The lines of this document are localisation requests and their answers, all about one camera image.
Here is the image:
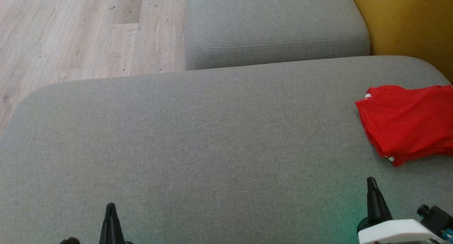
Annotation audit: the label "mustard yellow upholstered furniture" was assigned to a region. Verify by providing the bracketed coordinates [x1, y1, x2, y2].
[347, 0, 453, 85]

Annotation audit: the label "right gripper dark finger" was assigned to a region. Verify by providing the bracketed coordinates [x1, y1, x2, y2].
[366, 177, 393, 224]

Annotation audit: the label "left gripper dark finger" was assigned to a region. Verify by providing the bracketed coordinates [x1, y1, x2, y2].
[98, 202, 126, 244]

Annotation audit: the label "small grey sofa cushion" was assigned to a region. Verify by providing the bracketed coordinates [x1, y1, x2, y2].
[185, 0, 371, 71]

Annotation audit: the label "red shorts with white stripes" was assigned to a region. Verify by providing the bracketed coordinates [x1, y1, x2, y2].
[355, 84, 453, 168]

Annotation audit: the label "large grey sofa seat cushion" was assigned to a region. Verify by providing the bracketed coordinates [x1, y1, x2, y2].
[0, 55, 453, 244]

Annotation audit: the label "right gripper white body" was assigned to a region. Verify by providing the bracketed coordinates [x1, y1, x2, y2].
[356, 217, 446, 244]

